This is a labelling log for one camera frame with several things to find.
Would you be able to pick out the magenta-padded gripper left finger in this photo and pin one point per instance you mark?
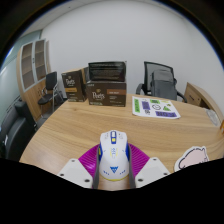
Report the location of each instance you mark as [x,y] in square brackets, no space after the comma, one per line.
[75,171]

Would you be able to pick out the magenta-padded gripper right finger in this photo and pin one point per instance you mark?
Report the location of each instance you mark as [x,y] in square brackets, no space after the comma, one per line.
[151,171]

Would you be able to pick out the white blue yellow computer mouse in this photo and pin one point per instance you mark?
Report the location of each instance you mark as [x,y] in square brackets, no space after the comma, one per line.
[114,156]

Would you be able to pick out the white sticker sheet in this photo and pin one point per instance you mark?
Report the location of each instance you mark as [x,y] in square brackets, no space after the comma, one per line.
[155,107]

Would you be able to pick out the black leather sofa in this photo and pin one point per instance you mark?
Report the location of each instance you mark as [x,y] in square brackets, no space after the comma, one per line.
[15,130]

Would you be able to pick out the round white mat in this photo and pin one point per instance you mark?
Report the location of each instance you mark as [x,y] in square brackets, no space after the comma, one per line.
[213,117]

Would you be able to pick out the small orange box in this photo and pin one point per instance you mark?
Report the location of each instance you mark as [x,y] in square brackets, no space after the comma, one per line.
[222,127]

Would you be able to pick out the wide brown cardboard box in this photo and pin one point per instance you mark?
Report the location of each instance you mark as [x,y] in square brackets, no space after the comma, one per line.
[106,94]

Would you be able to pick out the tall brown cardboard box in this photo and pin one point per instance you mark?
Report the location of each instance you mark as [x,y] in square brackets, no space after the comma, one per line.
[74,86]

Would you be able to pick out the grey backpack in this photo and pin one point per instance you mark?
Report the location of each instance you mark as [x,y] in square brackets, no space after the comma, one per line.
[163,85]

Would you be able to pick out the wooden side cabinet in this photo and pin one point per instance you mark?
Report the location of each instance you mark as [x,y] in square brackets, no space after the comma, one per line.
[196,95]

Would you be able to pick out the black visitor chair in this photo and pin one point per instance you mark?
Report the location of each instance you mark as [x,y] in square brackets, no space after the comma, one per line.
[51,81]

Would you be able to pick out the black mesh office chair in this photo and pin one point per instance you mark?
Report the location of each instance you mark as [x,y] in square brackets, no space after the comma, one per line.
[150,68]

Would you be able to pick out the wooden glass-door shelf cabinet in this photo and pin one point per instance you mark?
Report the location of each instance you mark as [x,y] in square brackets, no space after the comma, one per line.
[28,66]

